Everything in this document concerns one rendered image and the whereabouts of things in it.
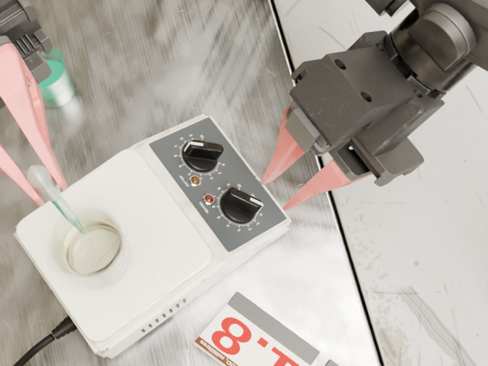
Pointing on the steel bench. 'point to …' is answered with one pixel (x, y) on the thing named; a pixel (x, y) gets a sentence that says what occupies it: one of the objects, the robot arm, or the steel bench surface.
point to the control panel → (217, 184)
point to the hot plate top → (144, 176)
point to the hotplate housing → (218, 261)
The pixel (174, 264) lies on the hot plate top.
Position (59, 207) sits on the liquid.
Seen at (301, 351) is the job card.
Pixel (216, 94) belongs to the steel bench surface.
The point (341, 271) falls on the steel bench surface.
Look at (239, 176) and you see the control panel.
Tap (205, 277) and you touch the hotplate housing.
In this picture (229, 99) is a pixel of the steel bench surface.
